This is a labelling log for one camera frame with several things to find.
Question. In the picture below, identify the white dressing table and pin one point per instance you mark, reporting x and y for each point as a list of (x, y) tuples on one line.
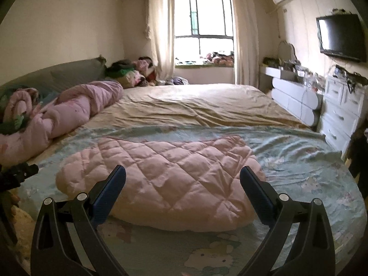
[(290, 97)]

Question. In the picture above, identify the pale blue cartoon printed blanket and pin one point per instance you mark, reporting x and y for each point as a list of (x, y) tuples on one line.
[(302, 164)]

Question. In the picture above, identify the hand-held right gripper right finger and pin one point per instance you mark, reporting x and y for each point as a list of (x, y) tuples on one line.
[(256, 195)]

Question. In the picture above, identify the clutter of small toiletries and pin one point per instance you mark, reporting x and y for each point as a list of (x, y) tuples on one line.
[(310, 79)]

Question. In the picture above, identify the white framed vanity mirror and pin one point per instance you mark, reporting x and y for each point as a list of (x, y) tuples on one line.
[(287, 51)]

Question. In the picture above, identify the pink green floral quilt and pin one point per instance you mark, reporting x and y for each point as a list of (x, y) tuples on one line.
[(20, 100)]

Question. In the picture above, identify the cream curtain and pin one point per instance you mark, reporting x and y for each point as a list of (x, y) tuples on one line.
[(161, 34), (244, 34)]

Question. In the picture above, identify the yellow fluffy rug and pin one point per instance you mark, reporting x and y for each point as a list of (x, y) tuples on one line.
[(24, 221)]

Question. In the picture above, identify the dark hanging cloth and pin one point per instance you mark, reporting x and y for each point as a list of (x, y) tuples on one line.
[(359, 149)]

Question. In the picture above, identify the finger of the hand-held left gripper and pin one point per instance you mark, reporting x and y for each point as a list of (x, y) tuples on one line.
[(27, 170)]

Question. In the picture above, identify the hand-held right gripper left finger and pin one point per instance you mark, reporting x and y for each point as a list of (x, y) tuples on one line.
[(109, 195)]

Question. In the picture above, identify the large bed with beige sheet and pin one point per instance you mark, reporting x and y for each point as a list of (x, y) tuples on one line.
[(201, 106)]

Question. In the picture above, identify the window with dark frame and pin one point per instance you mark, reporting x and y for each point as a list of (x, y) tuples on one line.
[(210, 20)]

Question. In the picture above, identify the pink quilted coat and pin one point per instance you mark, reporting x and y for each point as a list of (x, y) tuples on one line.
[(172, 178)]

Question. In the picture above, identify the pink rolled duvet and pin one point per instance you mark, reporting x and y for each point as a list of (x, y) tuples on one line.
[(86, 100)]

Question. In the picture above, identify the grey padded headboard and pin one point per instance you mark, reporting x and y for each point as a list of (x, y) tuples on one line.
[(57, 73)]

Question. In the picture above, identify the pile of mixed clothes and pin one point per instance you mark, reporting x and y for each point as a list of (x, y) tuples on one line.
[(126, 73)]

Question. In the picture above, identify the white chest of drawers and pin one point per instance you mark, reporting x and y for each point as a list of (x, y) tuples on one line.
[(336, 106)]

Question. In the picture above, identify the small heap of floor clothes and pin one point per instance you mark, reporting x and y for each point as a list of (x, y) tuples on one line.
[(176, 81)]

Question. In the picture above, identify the black wall television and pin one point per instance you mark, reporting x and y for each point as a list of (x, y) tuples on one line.
[(340, 36)]

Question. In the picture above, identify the heap of clothes on windowsill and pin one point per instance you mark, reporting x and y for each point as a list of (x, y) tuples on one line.
[(220, 58)]

